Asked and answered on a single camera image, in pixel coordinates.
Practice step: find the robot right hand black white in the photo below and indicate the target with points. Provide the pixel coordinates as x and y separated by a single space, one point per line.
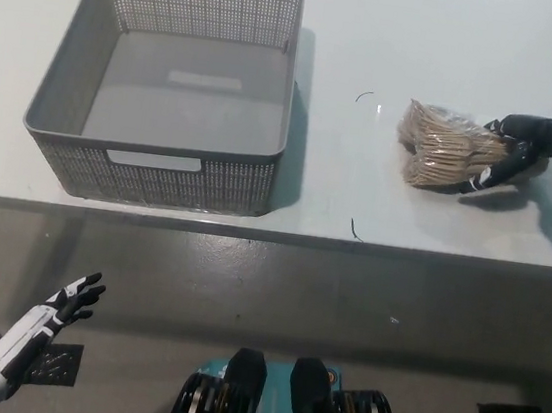
529 132

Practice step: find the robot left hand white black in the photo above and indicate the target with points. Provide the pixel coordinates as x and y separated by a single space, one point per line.
34 333

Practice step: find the bag of wooden cutlery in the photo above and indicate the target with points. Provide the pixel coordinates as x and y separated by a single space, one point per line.
439 146

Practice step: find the grey perforated plastic basket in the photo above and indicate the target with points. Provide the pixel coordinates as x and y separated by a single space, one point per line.
181 79

